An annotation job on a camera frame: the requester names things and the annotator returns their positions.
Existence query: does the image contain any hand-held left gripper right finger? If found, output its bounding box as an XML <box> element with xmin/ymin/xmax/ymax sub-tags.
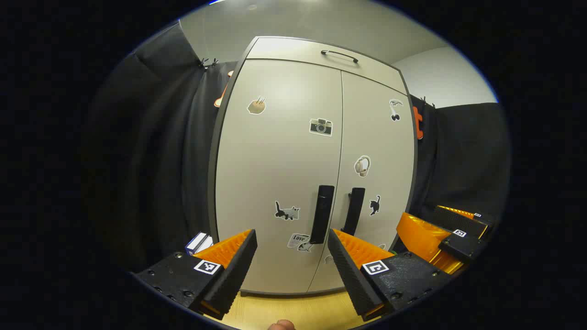
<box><xmin>327</xmin><ymin>228</ymin><xmax>455</xmax><ymax>322</ymax></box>

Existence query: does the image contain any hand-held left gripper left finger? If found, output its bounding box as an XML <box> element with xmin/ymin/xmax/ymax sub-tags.
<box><xmin>132</xmin><ymin>228</ymin><xmax>258</xmax><ymax>321</ymax></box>

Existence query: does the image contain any black cabinet door handle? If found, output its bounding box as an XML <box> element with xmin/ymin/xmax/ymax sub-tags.
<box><xmin>342</xmin><ymin>187</ymin><xmax>366</xmax><ymax>236</ymax></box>
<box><xmin>310</xmin><ymin>185</ymin><xmax>335</xmax><ymax>244</ymax></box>

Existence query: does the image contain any grey double-door shoe cabinet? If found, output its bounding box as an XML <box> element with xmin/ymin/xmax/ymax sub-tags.
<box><xmin>209</xmin><ymin>36</ymin><xmax>418</xmax><ymax>296</ymax></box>

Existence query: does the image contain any white blue small box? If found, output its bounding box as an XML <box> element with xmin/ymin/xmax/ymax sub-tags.
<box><xmin>185</xmin><ymin>232</ymin><xmax>214</xmax><ymax>255</ymax></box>

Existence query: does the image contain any black cabinet drawer handle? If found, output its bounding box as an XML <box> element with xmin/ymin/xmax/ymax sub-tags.
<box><xmin>320</xmin><ymin>49</ymin><xmax>359</xmax><ymax>64</ymax></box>

